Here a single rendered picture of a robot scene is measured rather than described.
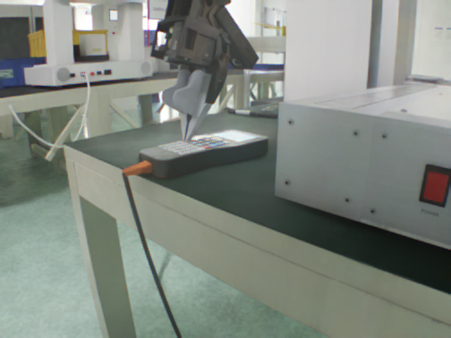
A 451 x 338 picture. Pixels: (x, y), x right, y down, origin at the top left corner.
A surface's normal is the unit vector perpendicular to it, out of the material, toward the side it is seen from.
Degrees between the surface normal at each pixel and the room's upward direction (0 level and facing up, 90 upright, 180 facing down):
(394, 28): 90
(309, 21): 90
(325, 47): 90
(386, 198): 90
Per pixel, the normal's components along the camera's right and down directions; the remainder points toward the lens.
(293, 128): -0.66, 0.24
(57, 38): 0.75, 0.22
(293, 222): 0.00, -0.95
